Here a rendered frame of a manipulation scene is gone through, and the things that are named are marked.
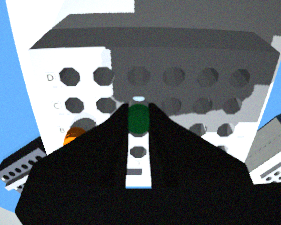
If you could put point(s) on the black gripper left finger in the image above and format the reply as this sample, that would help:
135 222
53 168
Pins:
91 158

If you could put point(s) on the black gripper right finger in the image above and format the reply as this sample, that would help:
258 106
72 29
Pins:
187 159

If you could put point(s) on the blue bench mat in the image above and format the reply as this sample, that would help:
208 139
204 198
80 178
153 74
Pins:
18 126

